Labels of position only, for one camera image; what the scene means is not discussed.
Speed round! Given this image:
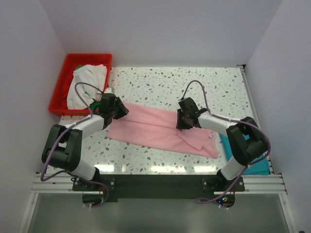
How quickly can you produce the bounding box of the red plastic bin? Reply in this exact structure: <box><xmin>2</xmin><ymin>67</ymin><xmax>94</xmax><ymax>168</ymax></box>
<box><xmin>49</xmin><ymin>53</ymin><xmax>112</xmax><ymax>116</ymax></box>

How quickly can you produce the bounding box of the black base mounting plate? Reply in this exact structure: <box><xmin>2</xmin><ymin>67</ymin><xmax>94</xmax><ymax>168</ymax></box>
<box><xmin>71</xmin><ymin>174</ymin><xmax>245</xmax><ymax>204</ymax></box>

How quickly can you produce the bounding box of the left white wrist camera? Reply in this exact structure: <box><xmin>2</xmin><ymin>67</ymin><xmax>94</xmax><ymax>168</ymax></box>
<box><xmin>104</xmin><ymin>87</ymin><xmax>115</xmax><ymax>94</ymax></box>

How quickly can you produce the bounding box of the white t shirt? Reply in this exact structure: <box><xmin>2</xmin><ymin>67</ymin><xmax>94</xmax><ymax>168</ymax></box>
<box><xmin>67</xmin><ymin>63</ymin><xmax>108</xmax><ymax>110</ymax></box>

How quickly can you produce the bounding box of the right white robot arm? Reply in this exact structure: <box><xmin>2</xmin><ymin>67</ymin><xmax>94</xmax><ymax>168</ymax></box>
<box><xmin>176</xmin><ymin>98</ymin><xmax>271</xmax><ymax>191</ymax></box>

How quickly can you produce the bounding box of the pink t shirt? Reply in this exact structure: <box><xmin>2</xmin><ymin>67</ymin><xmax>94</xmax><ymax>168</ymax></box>
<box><xmin>106</xmin><ymin>102</ymin><xmax>219</xmax><ymax>159</ymax></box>

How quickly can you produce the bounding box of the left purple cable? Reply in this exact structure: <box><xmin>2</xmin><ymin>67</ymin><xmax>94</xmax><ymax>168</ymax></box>
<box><xmin>40</xmin><ymin>82</ymin><xmax>109</xmax><ymax>208</ymax></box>

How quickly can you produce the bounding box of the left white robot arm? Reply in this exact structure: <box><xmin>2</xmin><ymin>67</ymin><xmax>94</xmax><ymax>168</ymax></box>
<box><xmin>40</xmin><ymin>93</ymin><xmax>129</xmax><ymax>191</ymax></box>

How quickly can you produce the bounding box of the aluminium frame rail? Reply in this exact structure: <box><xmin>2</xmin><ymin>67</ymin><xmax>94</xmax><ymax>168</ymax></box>
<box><xmin>30</xmin><ymin>159</ymin><xmax>289</xmax><ymax>195</ymax></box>

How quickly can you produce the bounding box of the green t shirt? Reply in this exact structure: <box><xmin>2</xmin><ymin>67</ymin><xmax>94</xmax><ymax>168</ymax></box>
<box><xmin>74</xmin><ymin>64</ymin><xmax>102</xmax><ymax>110</ymax></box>

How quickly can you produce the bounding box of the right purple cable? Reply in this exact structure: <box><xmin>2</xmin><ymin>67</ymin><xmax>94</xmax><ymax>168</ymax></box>
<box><xmin>179</xmin><ymin>80</ymin><xmax>272</xmax><ymax>204</ymax></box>

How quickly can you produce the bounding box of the teal folded t shirt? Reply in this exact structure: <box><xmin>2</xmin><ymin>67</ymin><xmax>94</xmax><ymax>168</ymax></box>
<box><xmin>220</xmin><ymin>134</ymin><xmax>269</xmax><ymax>175</ymax></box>

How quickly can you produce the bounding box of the purple cable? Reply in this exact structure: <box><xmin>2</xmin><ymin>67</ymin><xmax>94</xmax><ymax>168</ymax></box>
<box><xmin>179</xmin><ymin>80</ymin><xmax>272</xmax><ymax>204</ymax></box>
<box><xmin>40</xmin><ymin>82</ymin><xmax>109</xmax><ymax>208</ymax></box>

